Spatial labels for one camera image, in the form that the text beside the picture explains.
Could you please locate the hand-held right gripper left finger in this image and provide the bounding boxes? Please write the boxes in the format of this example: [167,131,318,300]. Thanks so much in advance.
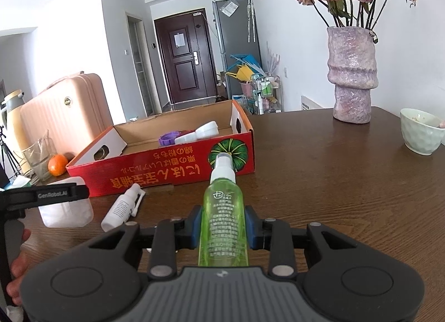
[88,206,203,280]

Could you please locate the purple feather decoration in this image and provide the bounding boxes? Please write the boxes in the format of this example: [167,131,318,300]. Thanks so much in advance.
[266,41,281,73]

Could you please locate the orange fruit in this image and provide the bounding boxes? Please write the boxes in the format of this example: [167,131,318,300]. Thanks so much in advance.
[48,154,69,177]

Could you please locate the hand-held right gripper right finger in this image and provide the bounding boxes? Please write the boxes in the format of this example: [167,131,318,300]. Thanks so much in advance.
[244,206,359,278]

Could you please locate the person's left hand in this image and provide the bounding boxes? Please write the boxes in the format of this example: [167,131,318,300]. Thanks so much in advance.
[6,228,32,306]

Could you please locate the purple jar lid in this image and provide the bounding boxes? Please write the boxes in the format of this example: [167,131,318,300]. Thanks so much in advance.
[159,131,182,145]

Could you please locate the white wire cart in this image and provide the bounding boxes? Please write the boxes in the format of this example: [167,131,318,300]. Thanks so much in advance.
[251,75,283,115]

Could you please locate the white lint brush red pad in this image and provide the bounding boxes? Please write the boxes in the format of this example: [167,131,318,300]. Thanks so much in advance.
[175,121,219,144]

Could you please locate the clear glass cup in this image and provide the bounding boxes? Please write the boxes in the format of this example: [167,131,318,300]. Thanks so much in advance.
[22,130,58,181]

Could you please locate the purple ceramic vase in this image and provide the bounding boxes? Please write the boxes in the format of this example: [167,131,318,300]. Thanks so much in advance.
[326,26,379,124]

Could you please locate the small white spray bottle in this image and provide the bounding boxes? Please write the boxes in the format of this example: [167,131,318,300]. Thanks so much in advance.
[101,183,146,233]

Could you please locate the clear plastic swab box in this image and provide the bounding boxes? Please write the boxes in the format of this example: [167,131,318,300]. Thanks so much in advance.
[38,176,94,228]

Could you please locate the pale green bowl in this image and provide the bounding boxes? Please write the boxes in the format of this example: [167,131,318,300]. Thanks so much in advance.
[400,108,445,156]

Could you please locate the grey framed side door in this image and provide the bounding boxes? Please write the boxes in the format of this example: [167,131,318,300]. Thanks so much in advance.
[125,13,154,118]

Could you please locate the dark brown entrance door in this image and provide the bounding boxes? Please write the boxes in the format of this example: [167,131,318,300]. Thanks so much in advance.
[154,9,218,104]

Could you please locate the grey refrigerator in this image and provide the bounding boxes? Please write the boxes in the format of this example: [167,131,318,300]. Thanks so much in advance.
[212,0,263,100]

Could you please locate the blue yellow plastic tools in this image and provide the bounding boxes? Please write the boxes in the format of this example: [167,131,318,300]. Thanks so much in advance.
[226,53,265,81]

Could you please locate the clear folded umbrella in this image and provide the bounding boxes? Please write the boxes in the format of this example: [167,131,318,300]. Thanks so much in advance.
[245,0,256,43]

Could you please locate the black tripod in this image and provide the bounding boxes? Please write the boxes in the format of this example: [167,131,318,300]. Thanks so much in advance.
[0,127,22,184]

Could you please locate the green spray bottle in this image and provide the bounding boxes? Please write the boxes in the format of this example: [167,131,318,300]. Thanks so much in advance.
[198,151,250,268]

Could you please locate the red cardboard box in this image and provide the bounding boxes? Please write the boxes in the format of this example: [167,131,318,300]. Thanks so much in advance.
[66,100,257,198]

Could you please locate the yellow thermos jug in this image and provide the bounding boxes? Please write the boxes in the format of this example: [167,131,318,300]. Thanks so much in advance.
[0,89,28,173]

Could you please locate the pink suitcase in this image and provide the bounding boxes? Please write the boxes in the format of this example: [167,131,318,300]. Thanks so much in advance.
[20,71,112,156]

